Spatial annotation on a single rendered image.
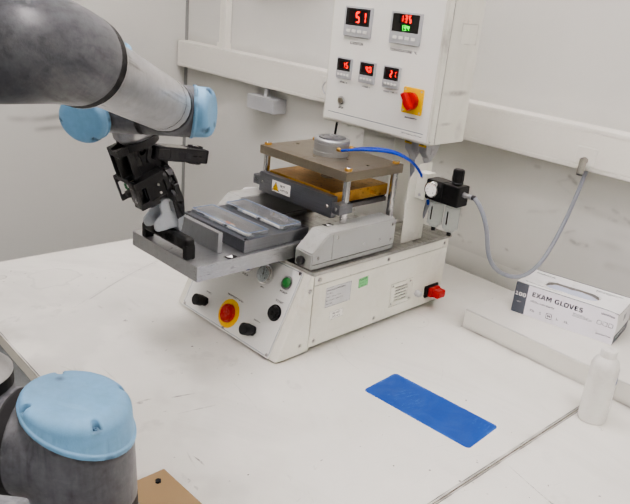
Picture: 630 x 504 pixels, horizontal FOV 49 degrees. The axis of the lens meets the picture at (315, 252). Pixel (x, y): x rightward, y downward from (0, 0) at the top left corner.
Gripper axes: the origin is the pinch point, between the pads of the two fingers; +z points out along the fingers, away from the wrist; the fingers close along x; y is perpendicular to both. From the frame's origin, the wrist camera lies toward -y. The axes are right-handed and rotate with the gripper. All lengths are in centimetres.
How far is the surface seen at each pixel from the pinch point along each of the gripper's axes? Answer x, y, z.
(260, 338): 11.1, -4.2, 25.3
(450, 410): 48, -17, 33
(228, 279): -4.0, -9.4, 20.2
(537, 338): 46, -49, 40
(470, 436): 54, -14, 32
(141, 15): -142, -82, -1
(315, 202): 6.8, -28.1, 7.4
